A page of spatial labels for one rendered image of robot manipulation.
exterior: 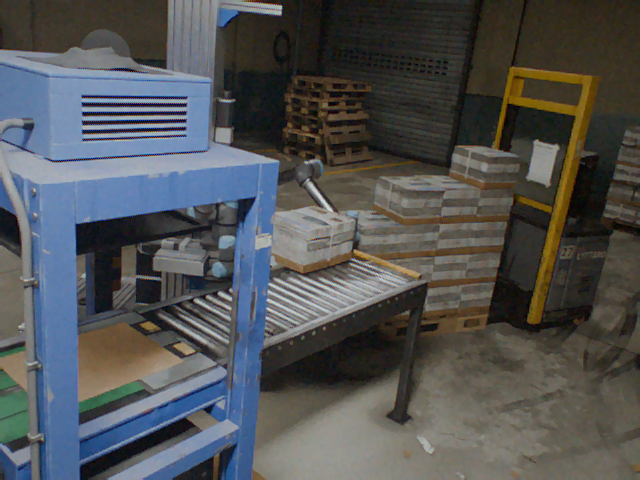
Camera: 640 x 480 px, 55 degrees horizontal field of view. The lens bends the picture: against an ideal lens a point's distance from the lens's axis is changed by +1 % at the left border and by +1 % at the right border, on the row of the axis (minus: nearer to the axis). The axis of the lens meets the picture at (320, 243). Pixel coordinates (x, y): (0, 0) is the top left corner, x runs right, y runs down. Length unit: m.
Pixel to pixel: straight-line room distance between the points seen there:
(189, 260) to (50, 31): 6.82
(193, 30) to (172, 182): 1.90
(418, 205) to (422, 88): 7.60
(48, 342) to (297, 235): 1.68
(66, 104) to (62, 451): 0.81
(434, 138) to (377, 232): 7.59
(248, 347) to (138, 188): 0.66
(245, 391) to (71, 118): 0.95
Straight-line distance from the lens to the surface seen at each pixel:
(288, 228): 2.95
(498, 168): 4.26
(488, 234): 4.38
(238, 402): 1.98
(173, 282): 3.63
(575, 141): 4.41
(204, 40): 3.32
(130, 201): 1.45
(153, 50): 10.54
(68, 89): 1.53
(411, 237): 3.97
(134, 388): 2.02
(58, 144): 1.54
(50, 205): 1.36
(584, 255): 4.89
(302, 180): 3.44
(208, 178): 1.57
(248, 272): 1.78
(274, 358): 2.32
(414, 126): 11.50
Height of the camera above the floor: 1.87
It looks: 18 degrees down
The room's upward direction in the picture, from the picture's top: 6 degrees clockwise
